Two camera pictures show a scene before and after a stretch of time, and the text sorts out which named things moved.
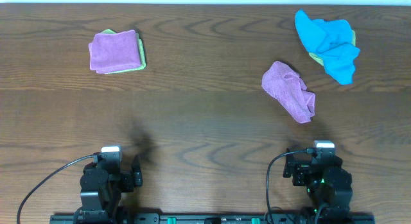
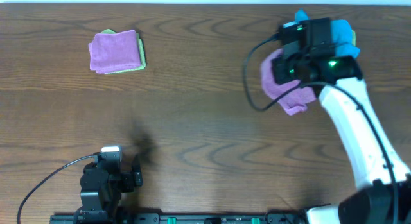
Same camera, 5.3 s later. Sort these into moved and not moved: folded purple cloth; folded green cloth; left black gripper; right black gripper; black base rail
Moved: right black gripper
Not moved: folded green cloth; left black gripper; black base rail; folded purple cloth
